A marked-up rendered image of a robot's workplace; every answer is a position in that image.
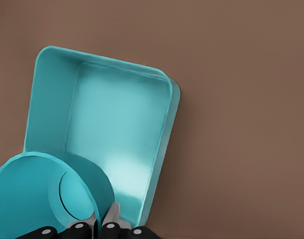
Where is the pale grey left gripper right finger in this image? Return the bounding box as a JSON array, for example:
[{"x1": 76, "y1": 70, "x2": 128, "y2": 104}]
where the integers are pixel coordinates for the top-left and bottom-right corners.
[{"x1": 98, "y1": 202, "x2": 132, "y2": 239}]

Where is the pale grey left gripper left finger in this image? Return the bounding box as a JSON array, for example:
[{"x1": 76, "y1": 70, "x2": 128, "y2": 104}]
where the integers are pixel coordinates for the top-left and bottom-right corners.
[{"x1": 57, "y1": 210, "x2": 97, "y2": 239}]

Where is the teal cup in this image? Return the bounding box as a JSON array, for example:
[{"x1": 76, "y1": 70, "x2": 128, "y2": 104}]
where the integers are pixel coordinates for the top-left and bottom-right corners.
[{"x1": 0, "y1": 150, "x2": 117, "y2": 239}]

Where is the teal rectangular box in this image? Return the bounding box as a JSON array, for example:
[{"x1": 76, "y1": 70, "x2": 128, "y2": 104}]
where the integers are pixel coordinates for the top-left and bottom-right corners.
[{"x1": 22, "y1": 45, "x2": 181, "y2": 227}]

